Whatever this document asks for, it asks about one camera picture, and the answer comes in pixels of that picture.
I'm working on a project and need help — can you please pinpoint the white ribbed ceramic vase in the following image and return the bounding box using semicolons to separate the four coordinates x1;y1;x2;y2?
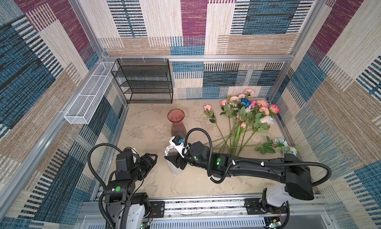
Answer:
165;135;184;174

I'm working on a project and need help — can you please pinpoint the white and pale blue rose stem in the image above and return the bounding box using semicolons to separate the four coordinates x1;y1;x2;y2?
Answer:
212;136;300;156

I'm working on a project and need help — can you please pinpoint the pink peony double stem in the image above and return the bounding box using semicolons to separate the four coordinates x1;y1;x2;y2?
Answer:
240;100;269;139

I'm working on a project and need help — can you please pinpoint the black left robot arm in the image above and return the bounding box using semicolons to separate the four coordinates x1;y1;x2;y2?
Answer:
99;148;158;229

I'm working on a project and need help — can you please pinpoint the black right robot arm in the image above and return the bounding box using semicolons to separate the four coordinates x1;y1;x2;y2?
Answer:
165;142;315;213

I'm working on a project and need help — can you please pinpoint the red ribbed glass vase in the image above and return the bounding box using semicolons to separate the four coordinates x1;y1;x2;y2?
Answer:
167;109;187;138

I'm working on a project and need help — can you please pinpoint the cream white rose stem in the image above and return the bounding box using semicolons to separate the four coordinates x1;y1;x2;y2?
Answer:
245;116;274;144

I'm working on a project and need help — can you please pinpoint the dark pink rose stem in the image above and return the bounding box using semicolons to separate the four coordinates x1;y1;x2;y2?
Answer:
268;104;280;116

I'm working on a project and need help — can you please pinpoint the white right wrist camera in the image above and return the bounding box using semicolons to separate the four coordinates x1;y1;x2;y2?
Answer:
169;135;188;157

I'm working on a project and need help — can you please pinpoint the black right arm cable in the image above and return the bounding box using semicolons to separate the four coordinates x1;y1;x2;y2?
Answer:
184;127;332;187

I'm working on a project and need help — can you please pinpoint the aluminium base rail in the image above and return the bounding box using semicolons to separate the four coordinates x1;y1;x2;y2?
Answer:
74;193;340;229

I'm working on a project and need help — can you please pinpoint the black wire mesh shelf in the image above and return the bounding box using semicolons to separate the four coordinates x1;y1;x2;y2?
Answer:
111;58;174;104

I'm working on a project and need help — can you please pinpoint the white wire mesh basket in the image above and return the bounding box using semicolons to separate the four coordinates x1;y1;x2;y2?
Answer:
64;61;114;125

